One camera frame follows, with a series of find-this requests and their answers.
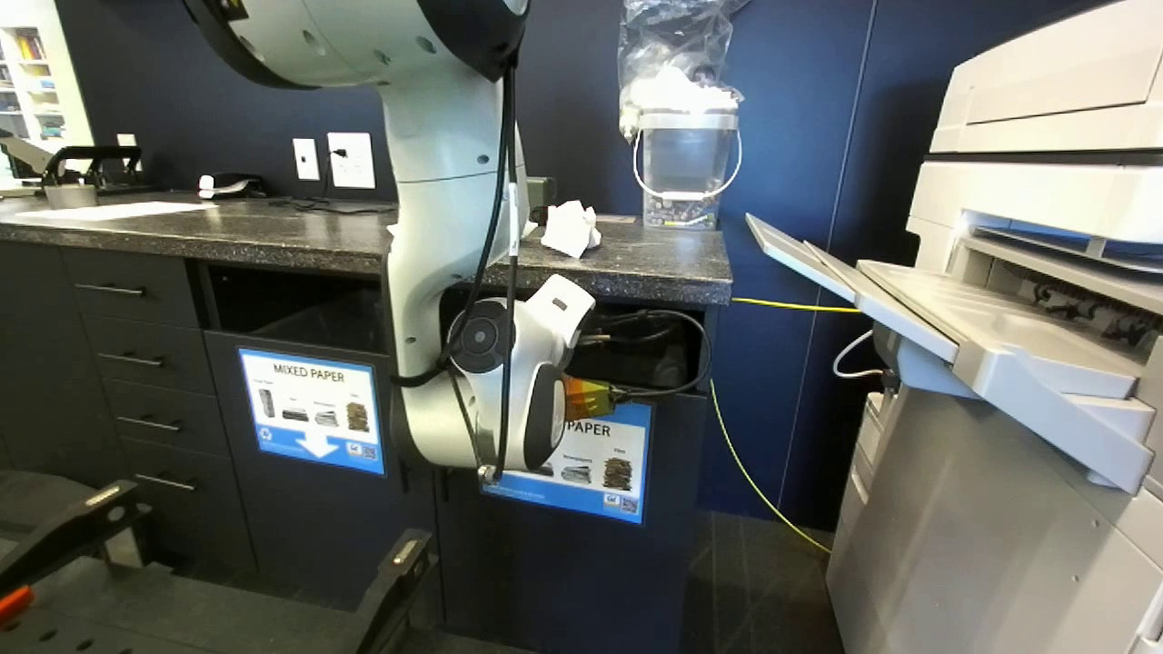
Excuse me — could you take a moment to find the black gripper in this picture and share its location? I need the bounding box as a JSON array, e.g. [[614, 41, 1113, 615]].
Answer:
[[594, 321, 690, 395]]

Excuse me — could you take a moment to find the small white paper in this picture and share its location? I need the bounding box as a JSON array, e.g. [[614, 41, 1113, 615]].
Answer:
[[540, 197, 603, 261]]

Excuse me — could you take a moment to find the black bin liner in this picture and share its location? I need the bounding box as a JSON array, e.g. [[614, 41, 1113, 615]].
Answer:
[[580, 301, 708, 395], [249, 283, 392, 360]]

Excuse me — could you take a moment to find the up arrow mixed paper label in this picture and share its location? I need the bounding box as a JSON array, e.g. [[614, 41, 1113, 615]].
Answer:
[[485, 395, 657, 529]]

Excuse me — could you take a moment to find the clear plastic bucket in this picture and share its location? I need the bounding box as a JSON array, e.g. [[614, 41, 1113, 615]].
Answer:
[[627, 106, 744, 234]]

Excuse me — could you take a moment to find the black cabinet with stone counter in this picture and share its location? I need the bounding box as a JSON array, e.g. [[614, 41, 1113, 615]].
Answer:
[[0, 177, 740, 654]]

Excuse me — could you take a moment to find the clear plastic bag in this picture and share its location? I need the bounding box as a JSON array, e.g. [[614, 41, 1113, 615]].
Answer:
[[614, 0, 744, 127]]

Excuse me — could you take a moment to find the down arrow mixed paper label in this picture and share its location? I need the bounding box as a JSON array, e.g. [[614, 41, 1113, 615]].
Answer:
[[237, 346, 389, 479]]

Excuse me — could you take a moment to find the large white office printer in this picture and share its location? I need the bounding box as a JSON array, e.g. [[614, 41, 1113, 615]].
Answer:
[[741, 0, 1163, 654]]

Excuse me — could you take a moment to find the flat white paper sheet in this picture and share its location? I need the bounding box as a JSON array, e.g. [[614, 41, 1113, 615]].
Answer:
[[0, 197, 226, 229]]

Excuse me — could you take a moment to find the black hole punch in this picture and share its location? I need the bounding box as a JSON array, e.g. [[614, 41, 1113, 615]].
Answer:
[[42, 140, 153, 198]]

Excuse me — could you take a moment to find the grey desk device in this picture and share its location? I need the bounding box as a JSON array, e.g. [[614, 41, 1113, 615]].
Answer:
[[0, 135, 58, 189]]

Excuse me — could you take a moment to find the white shelf unit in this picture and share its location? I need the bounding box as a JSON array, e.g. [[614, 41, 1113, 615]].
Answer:
[[0, 0, 99, 189]]

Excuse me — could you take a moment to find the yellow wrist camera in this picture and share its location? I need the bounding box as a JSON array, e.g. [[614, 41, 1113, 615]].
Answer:
[[559, 375, 631, 425]]

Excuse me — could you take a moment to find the yellow cable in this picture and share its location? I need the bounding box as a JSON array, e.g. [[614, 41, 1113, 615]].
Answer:
[[707, 289, 873, 558]]

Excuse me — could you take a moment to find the white cable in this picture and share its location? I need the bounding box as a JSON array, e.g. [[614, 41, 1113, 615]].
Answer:
[[830, 324, 891, 384]]

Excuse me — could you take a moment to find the large white wall outlet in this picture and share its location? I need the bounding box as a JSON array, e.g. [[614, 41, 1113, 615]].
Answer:
[[323, 127, 381, 191]]

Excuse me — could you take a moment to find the small white wall plate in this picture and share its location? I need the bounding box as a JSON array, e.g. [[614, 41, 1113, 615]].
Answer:
[[290, 135, 328, 185]]

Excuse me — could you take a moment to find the black drawer handle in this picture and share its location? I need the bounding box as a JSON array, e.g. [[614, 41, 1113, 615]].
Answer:
[[73, 278, 148, 301], [136, 469, 204, 499], [117, 410, 187, 435], [96, 349, 168, 375]]

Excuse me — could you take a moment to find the black metal frame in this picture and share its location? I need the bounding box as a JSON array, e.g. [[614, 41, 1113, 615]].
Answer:
[[0, 469, 440, 654]]

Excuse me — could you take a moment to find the orange clamp handle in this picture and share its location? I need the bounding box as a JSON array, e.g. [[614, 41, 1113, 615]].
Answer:
[[0, 580, 36, 627]]

